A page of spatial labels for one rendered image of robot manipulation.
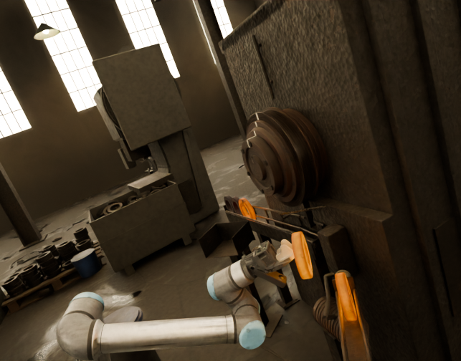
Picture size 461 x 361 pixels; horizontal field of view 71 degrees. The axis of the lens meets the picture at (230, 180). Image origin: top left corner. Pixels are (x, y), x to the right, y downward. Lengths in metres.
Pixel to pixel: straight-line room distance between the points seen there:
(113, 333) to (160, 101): 3.20
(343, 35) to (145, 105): 3.06
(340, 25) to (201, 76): 10.93
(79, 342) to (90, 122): 10.41
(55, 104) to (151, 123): 7.70
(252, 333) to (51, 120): 10.70
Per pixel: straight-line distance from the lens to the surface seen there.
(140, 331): 1.15
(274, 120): 1.37
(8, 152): 11.66
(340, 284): 1.17
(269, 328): 2.32
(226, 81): 8.35
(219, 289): 1.22
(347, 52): 1.18
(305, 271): 1.09
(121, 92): 3.95
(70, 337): 1.19
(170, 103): 4.07
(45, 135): 11.47
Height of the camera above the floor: 1.47
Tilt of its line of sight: 14 degrees down
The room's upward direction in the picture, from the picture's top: 21 degrees counter-clockwise
